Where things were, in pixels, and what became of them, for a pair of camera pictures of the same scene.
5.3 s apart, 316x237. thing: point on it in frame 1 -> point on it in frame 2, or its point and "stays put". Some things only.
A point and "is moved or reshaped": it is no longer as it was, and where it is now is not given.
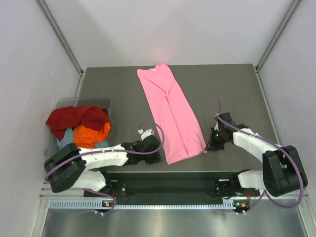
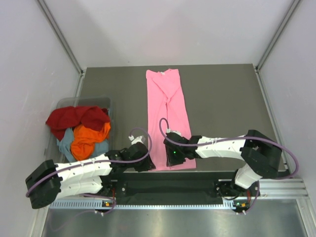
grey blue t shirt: (68, 138) stays put
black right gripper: (212, 145) -> (171, 160)
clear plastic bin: (52, 144) stays put
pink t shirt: (180, 134) is moved or reshaped
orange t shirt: (86, 138) stays put
